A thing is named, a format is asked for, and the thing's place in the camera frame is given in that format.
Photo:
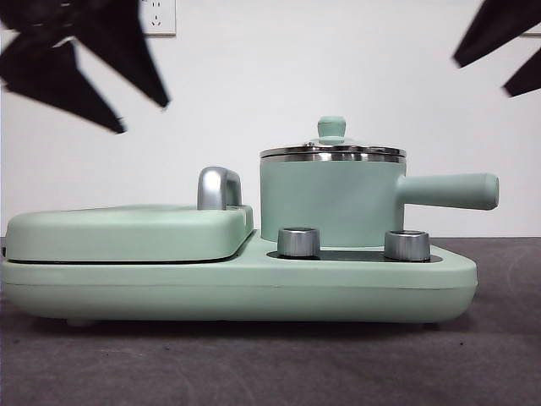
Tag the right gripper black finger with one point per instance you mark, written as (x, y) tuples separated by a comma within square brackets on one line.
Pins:
[(503, 29), (526, 78)]

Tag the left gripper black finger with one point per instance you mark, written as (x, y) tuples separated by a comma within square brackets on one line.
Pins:
[(46, 76), (114, 38)]

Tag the glass pot lid green knob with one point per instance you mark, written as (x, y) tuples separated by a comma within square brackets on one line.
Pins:
[(331, 127)]

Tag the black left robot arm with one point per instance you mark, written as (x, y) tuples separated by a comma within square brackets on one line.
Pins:
[(10, 10)]

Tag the mint green griddle lid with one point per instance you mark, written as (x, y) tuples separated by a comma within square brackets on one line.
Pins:
[(127, 237)]

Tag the silver control knob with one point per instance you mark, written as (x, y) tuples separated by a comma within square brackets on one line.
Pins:
[(298, 243), (406, 246)]

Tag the mint green breakfast machine base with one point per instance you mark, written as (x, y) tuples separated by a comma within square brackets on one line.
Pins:
[(211, 292)]

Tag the white wall socket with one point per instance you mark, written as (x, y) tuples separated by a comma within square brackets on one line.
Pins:
[(162, 19)]

